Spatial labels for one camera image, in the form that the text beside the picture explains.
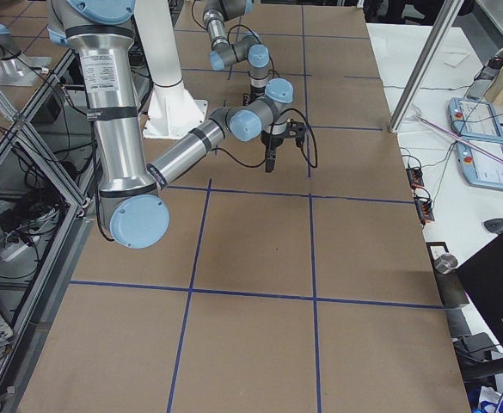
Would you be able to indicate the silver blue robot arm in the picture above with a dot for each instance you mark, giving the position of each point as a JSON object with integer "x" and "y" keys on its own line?
{"x": 118, "y": 86}
{"x": 249, "y": 48}

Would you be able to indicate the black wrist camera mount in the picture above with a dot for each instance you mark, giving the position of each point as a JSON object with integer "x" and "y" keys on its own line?
{"x": 296, "y": 130}

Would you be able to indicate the teach pendant tablet far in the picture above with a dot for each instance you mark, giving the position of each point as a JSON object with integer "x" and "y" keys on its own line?
{"x": 476, "y": 119}

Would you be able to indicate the teach pendant tablet near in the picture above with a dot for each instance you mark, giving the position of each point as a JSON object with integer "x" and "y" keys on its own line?
{"x": 478, "y": 170}

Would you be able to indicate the black orange connector board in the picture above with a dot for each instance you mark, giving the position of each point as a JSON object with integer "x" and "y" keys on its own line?
{"x": 424, "y": 209}
{"x": 415, "y": 177}

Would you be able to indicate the black computer mouse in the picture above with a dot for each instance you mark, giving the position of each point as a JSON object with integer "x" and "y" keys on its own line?
{"x": 494, "y": 225}

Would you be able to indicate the silver metal cup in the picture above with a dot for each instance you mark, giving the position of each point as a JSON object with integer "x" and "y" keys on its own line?
{"x": 445, "y": 263}

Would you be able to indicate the teach pendant tablet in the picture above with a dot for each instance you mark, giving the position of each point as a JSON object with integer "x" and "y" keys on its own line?
{"x": 478, "y": 170}
{"x": 476, "y": 119}

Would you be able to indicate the white power strip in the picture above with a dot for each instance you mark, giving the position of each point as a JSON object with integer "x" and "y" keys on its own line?
{"x": 12, "y": 250}

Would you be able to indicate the aluminium frame post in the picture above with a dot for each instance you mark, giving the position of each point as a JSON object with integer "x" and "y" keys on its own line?
{"x": 448, "y": 13}

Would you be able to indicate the white camera stand pole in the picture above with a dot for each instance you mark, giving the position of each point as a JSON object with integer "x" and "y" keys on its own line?
{"x": 172, "y": 111}

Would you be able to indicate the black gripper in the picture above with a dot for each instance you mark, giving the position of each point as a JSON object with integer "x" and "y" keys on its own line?
{"x": 254, "y": 93}
{"x": 272, "y": 140}

